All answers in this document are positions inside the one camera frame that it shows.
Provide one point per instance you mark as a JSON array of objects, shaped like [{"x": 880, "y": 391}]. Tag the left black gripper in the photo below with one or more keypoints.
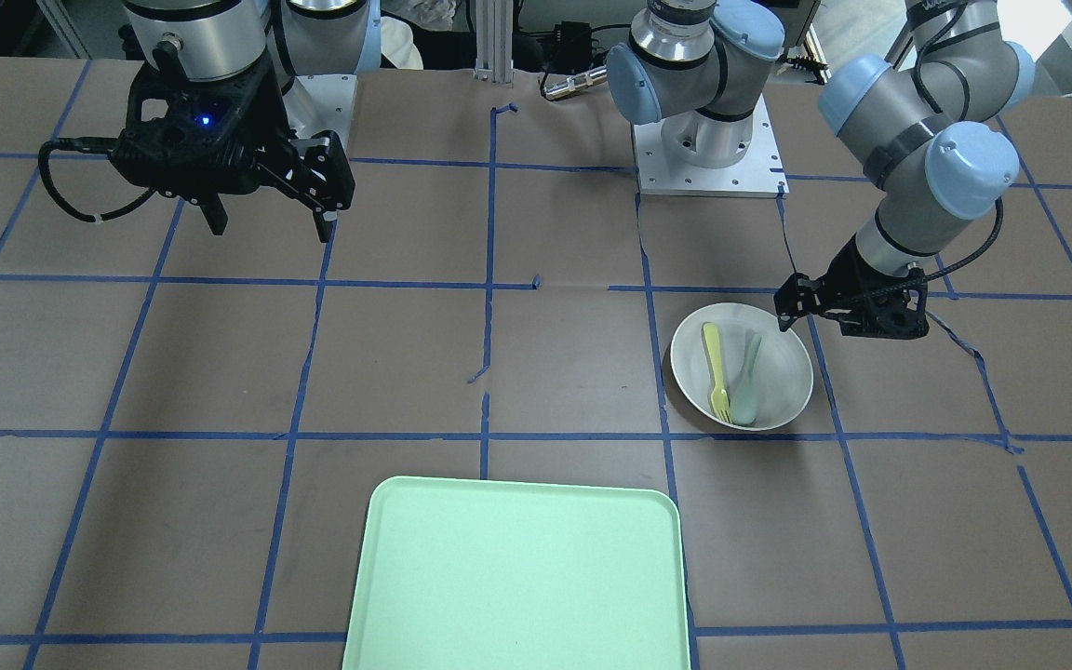
[{"x": 845, "y": 276}]

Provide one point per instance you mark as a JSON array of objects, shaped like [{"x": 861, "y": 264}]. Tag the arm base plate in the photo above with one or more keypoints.
[
  {"x": 741, "y": 167},
  {"x": 322, "y": 102}
]

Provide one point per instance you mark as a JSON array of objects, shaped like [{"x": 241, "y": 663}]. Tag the yellow plastic fork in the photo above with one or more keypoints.
[{"x": 719, "y": 397}]

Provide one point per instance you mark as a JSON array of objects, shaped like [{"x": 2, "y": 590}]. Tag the white round plate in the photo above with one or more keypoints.
[{"x": 784, "y": 369}]

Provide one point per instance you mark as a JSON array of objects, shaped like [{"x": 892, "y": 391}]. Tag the black power adapter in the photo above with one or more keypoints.
[{"x": 570, "y": 48}]

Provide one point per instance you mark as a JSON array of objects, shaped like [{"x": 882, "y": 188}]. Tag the light green tray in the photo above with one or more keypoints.
[{"x": 472, "y": 574}]

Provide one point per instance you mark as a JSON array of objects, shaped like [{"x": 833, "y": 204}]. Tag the aluminium frame post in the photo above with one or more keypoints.
[{"x": 494, "y": 33}]

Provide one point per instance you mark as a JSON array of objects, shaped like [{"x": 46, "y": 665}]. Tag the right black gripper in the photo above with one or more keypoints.
[{"x": 268, "y": 119}]

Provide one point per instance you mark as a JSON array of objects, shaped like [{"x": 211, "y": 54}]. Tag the pale green plastic spoon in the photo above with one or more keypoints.
[{"x": 745, "y": 397}]

